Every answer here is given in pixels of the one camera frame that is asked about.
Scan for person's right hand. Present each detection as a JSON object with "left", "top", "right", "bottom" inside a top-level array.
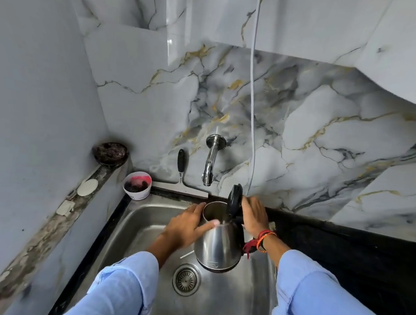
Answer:
[{"left": 238, "top": 195, "right": 273, "bottom": 239}]

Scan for person's left hand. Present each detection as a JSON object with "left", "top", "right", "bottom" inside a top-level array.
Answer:
[{"left": 162, "top": 200, "right": 222, "bottom": 251}]

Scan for steel electric kettle black lid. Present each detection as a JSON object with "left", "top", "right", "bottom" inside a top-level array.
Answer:
[{"left": 192, "top": 181, "right": 250, "bottom": 275}]

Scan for person's right forearm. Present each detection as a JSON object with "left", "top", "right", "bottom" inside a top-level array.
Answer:
[{"left": 256, "top": 233, "right": 413, "bottom": 315}]

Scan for person's left forearm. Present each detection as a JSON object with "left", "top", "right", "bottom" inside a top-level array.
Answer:
[{"left": 58, "top": 224, "right": 176, "bottom": 315}]

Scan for red and orange wrist threads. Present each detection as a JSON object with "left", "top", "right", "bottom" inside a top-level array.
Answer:
[{"left": 241, "top": 228, "right": 278, "bottom": 262}]

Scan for round steel drain strainer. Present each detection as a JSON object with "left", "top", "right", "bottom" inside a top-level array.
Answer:
[{"left": 171, "top": 263, "right": 203, "bottom": 298}]

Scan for white cup with pink rim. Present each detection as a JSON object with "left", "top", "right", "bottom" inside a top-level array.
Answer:
[{"left": 121, "top": 170, "right": 153, "bottom": 202}]

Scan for stainless steel sink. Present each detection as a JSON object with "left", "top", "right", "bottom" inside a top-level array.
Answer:
[{"left": 65, "top": 188, "right": 288, "bottom": 315}]

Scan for dark round bowl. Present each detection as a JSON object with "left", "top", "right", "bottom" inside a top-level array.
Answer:
[{"left": 91, "top": 140, "right": 130, "bottom": 168}]

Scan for round white soap piece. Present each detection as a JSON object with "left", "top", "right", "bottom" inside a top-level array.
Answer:
[{"left": 76, "top": 177, "right": 99, "bottom": 198}]

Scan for rectangular white soap piece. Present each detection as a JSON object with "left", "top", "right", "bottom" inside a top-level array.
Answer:
[{"left": 55, "top": 199, "right": 76, "bottom": 217}]

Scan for black-handled squeegee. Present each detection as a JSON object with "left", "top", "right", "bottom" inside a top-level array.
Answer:
[{"left": 151, "top": 147, "right": 212, "bottom": 200}]

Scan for chrome wall tap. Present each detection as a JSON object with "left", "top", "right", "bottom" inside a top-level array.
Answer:
[{"left": 201, "top": 133, "right": 228, "bottom": 188}]

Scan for white hanging cable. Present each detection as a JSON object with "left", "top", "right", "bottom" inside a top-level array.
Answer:
[{"left": 240, "top": 0, "right": 268, "bottom": 197}]

